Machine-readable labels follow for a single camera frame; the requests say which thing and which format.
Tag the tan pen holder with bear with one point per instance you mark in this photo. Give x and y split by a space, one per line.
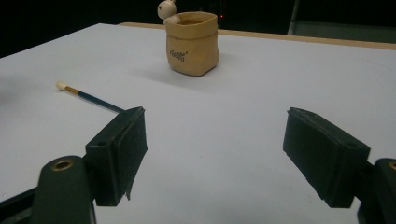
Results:
191 46

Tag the white table board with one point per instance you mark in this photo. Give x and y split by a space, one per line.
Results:
218 124

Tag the white metal desk frame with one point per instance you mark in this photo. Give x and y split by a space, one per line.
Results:
293 18

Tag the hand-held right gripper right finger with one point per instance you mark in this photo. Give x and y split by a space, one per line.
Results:
323 155

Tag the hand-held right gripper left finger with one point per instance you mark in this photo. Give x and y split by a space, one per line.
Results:
116 155

